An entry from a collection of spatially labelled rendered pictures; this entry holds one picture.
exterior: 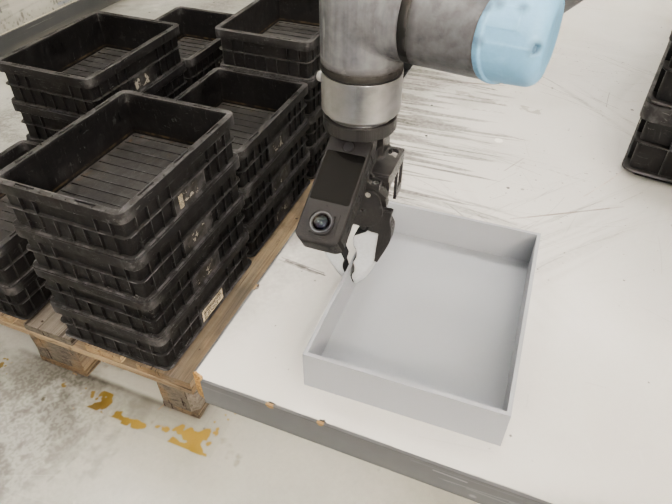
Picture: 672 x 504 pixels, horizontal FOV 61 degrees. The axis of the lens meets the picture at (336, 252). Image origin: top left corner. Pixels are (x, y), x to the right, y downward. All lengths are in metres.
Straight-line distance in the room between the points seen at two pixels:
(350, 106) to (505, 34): 0.15
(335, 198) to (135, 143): 0.96
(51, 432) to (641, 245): 1.28
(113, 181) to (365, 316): 0.80
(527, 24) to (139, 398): 1.28
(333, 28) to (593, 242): 0.48
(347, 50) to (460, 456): 0.38
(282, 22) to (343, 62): 1.59
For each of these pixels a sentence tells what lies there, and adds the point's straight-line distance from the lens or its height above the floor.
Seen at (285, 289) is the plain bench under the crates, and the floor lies 0.70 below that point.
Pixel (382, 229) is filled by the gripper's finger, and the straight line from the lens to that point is 0.60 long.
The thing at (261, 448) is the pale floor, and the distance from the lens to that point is 1.39.
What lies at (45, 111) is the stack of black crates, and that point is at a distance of 1.71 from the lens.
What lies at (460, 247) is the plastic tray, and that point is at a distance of 0.77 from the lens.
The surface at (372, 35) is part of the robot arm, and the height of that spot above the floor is 1.02.
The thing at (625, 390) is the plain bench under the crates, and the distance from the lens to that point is 0.67.
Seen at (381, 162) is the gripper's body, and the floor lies 0.87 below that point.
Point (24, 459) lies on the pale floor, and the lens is 1.53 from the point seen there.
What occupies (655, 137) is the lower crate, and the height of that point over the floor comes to 0.77.
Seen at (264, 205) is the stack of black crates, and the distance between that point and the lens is 1.56.
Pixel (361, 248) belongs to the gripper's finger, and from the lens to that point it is 0.63.
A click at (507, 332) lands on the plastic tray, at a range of 0.68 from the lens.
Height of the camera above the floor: 1.20
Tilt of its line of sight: 42 degrees down
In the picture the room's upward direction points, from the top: straight up
